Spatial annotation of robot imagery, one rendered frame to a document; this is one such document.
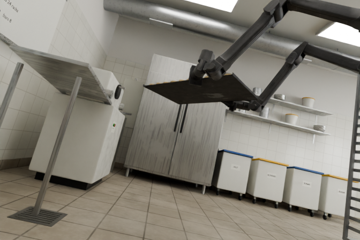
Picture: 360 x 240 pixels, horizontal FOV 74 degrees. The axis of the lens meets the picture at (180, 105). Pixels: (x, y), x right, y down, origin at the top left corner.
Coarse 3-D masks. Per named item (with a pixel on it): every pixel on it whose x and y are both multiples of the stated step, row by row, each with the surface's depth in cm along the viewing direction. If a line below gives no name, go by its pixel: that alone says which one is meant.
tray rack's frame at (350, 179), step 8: (352, 128) 246; (352, 136) 244; (352, 144) 241; (352, 152) 239; (352, 160) 238; (352, 168) 236; (352, 176) 235; (344, 216) 230; (344, 224) 227; (344, 232) 225
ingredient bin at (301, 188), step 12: (288, 168) 432; (300, 168) 412; (288, 180) 422; (300, 180) 411; (312, 180) 413; (288, 192) 413; (300, 192) 408; (312, 192) 409; (300, 204) 404; (312, 204) 406; (312, 216) 407
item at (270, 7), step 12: (276, 0) 103; (264, 12) 106; (264, 24) 105; (276, 24) 110; (240, 36) 108; (252, 36) 105; (228, 48) 108; (240, 48) 106; (216, 60) 107; (228, 60) 106; (216, 72) 106
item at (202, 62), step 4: (200, 60) 112; (204, 60) 111; (200, 64) 111; (204, 64) 111; (196, 68) 111; (200, 68) 111; (196, 72) 112; (200, 72) 111; (204, 72) 111; (200, 76) 114
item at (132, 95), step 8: (128, 80) 474; (136, 80) 476; (128, 88) 471; (136, 88) 473; (128, 96) 469; (136, 96) 470; (128, 104) 466; (136, 104) 467; (128, 112) 463; (136, 112) 465; (128, 120) 461
